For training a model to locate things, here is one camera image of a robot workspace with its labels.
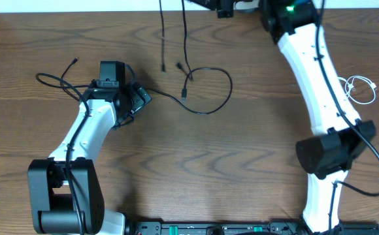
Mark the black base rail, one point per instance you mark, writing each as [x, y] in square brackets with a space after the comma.
[273, 227]

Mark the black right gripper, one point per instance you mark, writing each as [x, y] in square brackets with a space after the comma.
[225, 8]

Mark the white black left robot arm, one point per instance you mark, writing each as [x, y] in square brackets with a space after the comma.
[64, 190]

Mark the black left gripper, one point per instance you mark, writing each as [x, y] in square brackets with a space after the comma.
[139, 100]

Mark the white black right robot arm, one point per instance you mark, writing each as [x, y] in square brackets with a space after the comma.
[339, 134]

